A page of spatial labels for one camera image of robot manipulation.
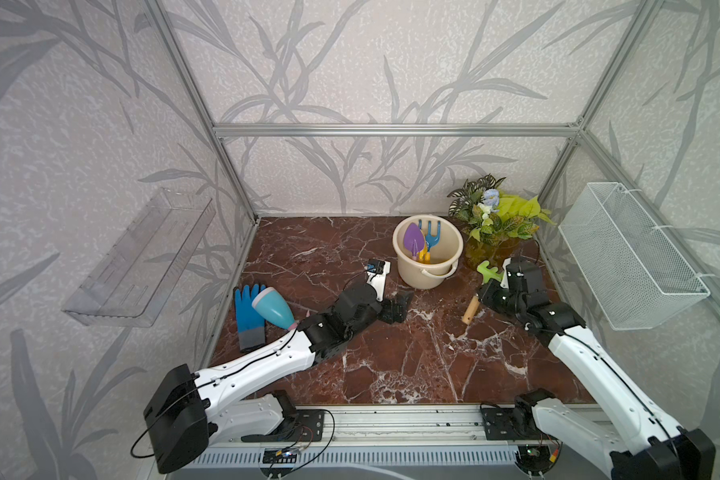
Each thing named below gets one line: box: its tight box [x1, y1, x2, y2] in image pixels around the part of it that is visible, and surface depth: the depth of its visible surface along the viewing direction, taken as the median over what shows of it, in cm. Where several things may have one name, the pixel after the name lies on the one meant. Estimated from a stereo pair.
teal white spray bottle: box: [251, 287, 298, 331], surface depth 91 cm
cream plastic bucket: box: [392, 214, 464, 289], surface depth 98 cm
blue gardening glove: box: [233, 284, 267, 351], surface depth 91 cm
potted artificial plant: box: [448, 174, 557, 268], surface depth 93 cm
